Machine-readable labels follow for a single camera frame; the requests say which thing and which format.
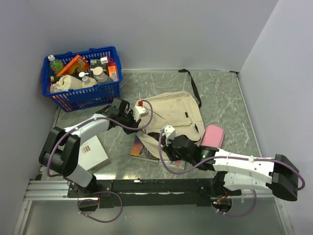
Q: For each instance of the beige cloth pouch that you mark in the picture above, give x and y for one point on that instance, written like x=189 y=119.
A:
x=66 y=83

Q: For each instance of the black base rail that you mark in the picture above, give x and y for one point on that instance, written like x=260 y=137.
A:
x=155 y=192

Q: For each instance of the green soda bottle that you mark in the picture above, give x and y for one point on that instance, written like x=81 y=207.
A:
x=56 y=65

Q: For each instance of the grey pump bottle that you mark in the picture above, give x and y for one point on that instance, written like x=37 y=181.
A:
x=100 y=76

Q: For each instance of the white book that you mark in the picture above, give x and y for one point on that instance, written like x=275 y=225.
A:
x=92 y=155

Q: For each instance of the pink orange carton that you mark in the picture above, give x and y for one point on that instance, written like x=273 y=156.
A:
x=112 y=69

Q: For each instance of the pink pencil case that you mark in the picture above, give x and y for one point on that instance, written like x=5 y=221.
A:
x=213 y=137

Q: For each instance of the cream lotion bottle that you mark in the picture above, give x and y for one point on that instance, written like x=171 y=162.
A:
x=87 y=81

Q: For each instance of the orange snack box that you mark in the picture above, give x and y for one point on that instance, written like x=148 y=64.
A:
x=77 y=64

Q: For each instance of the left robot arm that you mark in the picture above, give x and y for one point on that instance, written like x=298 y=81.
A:
x=60 y=153

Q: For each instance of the blue plastic basket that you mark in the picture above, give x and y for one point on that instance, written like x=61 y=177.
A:
x=97 y=95

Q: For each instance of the black product box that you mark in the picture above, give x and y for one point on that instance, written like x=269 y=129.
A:
x=97 y=63

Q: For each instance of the floral cover book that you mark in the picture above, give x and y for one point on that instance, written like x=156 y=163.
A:
x=175 y=165

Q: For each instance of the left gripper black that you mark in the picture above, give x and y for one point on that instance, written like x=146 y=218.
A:
x=134 y=124

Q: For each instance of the blue Jane Eyre book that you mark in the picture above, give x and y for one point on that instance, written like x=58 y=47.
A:
x=140 y=152

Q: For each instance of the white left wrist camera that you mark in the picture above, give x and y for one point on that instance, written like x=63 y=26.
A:
x=140 y=111

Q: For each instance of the cream canvas backpack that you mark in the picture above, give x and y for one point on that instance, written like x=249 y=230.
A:
x=181 y=110

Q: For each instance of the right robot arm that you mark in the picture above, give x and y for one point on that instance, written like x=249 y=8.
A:
x=278 y=174

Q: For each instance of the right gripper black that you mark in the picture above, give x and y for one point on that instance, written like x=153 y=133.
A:
x=167 y=149

